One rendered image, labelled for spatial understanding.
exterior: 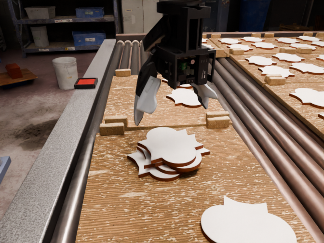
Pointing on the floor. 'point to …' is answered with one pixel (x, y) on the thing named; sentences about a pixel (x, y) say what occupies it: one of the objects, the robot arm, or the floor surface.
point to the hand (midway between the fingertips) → (171, 115)
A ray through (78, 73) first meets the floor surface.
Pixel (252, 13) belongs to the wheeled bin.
